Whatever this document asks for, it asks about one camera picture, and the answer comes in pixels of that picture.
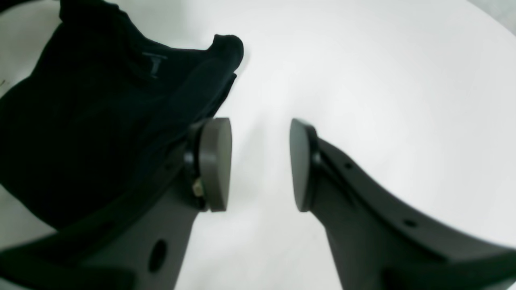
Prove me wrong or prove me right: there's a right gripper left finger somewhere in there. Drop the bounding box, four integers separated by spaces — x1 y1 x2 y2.
0 117 233 290

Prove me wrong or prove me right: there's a black t-shirt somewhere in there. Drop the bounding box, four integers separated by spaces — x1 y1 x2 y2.
1 0 244 230

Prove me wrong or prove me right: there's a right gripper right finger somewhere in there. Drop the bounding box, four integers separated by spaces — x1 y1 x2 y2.
289 118 516 290

